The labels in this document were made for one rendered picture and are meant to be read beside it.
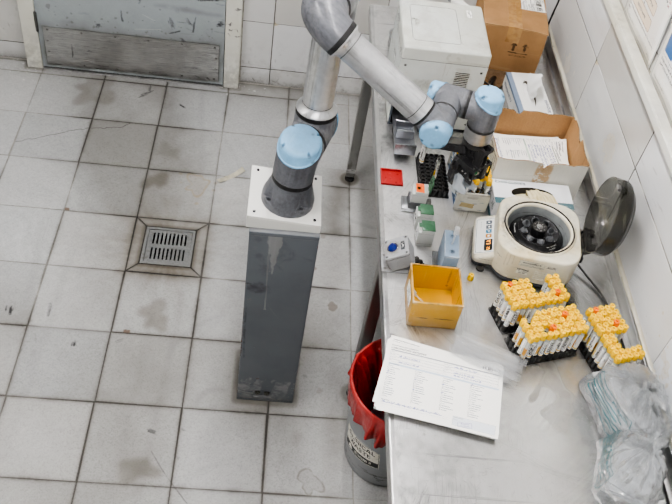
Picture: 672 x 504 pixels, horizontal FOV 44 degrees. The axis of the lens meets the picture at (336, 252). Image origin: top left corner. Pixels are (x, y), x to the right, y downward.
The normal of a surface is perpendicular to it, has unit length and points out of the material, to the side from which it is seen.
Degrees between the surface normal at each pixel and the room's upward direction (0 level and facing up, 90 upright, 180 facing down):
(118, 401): 0
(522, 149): 1
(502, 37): 88
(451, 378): 1
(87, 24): 90
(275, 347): 90
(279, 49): 90
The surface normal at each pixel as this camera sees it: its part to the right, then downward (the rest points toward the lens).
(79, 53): 0.00, 0.73
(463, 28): 0.13, -0.67
